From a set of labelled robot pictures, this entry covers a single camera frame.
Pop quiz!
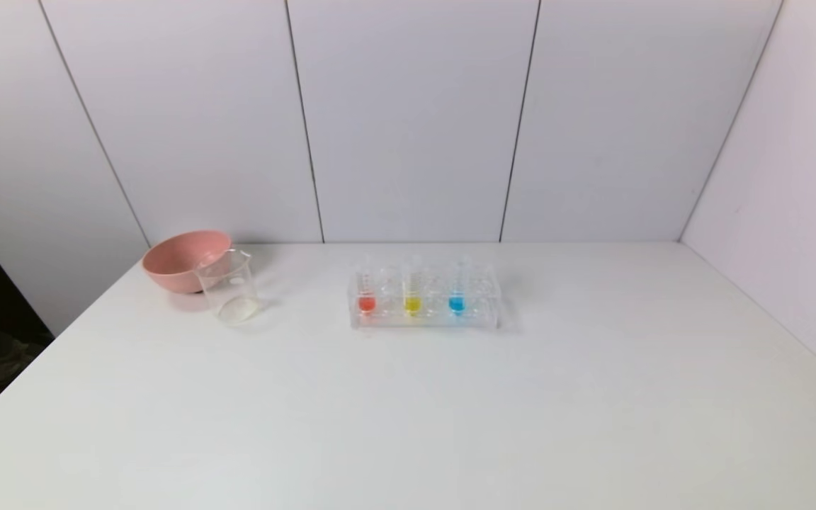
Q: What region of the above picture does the test tube with yellow pigment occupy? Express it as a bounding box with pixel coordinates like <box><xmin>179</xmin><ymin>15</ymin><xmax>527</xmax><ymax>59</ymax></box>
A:
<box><xmin>404</xmin><ymin>256</ymin><xmax>423</xmax><ymax>317</ymax></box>

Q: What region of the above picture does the test tube with red pigment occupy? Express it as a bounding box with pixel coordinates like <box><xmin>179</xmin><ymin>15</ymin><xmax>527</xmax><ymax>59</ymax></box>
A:
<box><xmin>358</xmin><ymin>258</ymin><xmax>378</xmax><ymax>317</ymax></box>

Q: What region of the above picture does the test tube with blue pigment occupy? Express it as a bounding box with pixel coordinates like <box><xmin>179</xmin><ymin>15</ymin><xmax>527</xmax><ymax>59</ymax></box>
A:
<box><xmin>448</xmin><ymin>256</ymin><xmax>468</xmax><ymax>317</ymax></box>

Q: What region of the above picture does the clear acrylic test tube rack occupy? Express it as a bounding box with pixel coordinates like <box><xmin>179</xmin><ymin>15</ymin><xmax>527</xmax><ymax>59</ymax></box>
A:
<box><xmin>348</xmin><ymin>261</ymin><xmax>502</xmax><ymax>332</ymax></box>

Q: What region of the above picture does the clear glass beaker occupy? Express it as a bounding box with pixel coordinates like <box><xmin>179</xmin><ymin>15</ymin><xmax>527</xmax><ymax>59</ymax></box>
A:
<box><xmin>194</xmin><ymin>248</ymin><xmax>265</xmax><ymax>327</ymax></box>

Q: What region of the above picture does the pink plastic bowl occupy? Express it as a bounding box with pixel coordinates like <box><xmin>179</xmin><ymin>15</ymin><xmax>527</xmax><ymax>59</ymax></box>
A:
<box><xmin>142</xmin><ymin>229</ymin><xmax>233</xmax><ymax>294</ymax></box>

